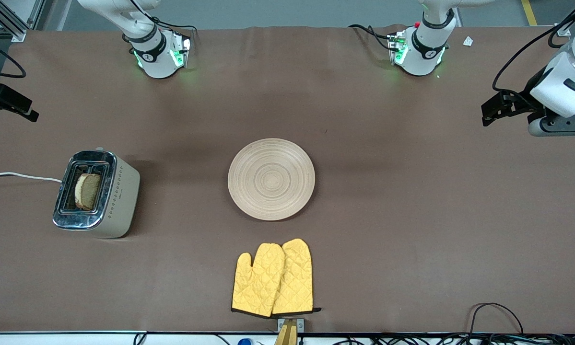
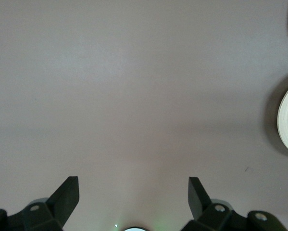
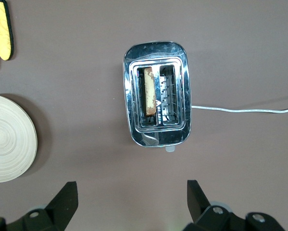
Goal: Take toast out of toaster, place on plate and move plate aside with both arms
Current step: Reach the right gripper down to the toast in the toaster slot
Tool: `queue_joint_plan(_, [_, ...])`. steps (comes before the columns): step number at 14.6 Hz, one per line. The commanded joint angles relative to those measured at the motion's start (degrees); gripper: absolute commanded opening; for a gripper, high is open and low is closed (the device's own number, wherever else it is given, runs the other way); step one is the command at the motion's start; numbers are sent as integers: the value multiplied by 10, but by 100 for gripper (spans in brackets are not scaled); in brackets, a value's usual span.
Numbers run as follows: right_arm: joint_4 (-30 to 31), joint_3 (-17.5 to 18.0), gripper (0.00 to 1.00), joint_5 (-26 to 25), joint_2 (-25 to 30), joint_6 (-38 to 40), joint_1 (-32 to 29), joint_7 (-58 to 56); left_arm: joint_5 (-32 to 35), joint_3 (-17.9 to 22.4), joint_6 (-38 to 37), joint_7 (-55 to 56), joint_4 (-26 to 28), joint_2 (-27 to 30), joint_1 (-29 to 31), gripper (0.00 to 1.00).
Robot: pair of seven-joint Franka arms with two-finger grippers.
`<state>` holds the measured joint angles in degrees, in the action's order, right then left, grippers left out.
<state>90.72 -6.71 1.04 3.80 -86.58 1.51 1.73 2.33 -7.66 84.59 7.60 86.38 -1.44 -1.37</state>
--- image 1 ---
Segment brown toast slice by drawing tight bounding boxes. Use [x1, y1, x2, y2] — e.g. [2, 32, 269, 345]
[74, 173, 102, 211]

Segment round wooden plate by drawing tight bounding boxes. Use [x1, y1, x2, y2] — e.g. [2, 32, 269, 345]
[228, 138, 316, 221]

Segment yellow floor tape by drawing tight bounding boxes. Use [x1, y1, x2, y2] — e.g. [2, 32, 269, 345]
[521, 0, 539, 27]

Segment silver two-slot toaster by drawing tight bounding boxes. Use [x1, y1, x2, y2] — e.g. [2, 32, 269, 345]
[52, 148, 141, 239]

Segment brown table cover sheet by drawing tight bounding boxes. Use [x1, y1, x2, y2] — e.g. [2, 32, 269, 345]
[0, 25, 575, 334]

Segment yellow quilted oven mitt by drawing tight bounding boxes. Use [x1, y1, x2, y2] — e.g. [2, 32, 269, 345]
[272, 238, 322, 316]
[231, 243, 286, 318]

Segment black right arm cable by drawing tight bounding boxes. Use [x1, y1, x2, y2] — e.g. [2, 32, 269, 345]
[0, 37, 27, 80]

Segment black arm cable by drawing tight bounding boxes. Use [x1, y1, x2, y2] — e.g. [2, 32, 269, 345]
[0, 37, 27, 80]
[492, 6, 575, 92]

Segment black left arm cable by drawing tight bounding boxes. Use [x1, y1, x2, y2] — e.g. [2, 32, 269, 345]
[492, 6, 575, 92]

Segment white toaster power cord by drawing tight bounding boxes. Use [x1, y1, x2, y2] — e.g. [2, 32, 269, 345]
[0, 172, 63, 184]

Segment aluminium frame profile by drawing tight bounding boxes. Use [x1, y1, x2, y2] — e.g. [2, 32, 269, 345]
[0, 0, 46, 42]

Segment black left base cable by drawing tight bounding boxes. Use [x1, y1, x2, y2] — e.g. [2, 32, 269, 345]
[348, 24, 394, 51]

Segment black base cable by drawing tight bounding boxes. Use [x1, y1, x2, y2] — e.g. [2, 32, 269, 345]
[348, 24, 394, 51]
[129, 0, 198, 35]

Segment black right base cable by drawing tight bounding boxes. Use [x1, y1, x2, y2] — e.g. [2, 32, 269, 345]
[129, 0, 198, 35]

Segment black looped cable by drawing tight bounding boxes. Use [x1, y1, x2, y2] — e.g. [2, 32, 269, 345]
[468, 302, 524, 336]

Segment wooden clamp with metal bracket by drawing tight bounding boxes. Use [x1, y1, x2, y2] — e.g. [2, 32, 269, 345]
[274, 318, 305, 345]

